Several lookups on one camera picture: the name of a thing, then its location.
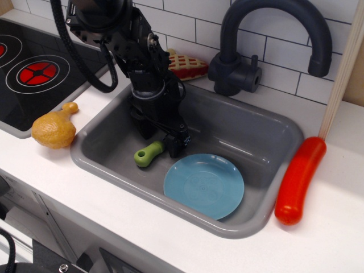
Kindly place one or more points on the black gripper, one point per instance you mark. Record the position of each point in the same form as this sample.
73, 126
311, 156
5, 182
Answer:
160, 110

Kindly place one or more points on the green handled grey spatula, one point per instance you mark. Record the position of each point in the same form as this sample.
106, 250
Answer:
146, 155

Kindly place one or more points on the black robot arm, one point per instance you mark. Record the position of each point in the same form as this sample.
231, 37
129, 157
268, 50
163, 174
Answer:
121, 29

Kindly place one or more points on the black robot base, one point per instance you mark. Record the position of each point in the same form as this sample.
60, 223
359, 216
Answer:
43, 260

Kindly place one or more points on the blue plastic plate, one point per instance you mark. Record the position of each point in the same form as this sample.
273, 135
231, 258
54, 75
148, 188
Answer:
207, 183

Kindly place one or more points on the grey plastic sink basin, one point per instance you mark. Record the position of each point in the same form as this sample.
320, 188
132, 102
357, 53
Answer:
258, 142

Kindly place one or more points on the toy pie slice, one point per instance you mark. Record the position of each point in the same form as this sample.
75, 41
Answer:
186, 67

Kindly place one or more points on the dark grey toy faucet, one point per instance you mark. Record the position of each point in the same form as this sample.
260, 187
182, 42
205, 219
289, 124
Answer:
231, 75

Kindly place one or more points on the yellow toy chicken drumstick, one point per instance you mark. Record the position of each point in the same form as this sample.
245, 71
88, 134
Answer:
55, 129

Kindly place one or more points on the black toy stovetop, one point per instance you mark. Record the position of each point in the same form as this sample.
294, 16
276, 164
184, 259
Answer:
37, 76

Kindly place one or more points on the red toy sausage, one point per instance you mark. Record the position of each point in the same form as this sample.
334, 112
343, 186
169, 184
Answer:
293, 189

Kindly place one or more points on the light wooden post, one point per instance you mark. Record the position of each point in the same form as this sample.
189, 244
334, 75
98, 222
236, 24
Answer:
345, 69

